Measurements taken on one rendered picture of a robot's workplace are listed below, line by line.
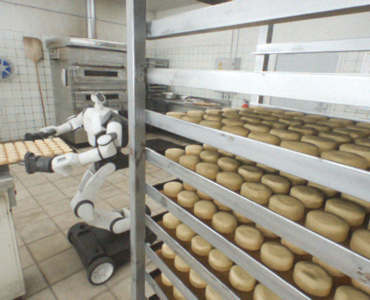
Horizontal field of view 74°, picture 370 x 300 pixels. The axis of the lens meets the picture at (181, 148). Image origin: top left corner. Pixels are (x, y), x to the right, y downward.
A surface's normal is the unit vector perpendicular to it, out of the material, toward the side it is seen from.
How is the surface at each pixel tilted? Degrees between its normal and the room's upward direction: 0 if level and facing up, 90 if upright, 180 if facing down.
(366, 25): 90
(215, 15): 90
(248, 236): 0
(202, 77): 90
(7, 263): 90
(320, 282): 0
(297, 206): 0
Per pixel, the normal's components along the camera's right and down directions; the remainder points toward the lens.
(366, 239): 0.04, -0.95
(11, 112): 0.70, 0.24
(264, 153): -0.79, 0.14
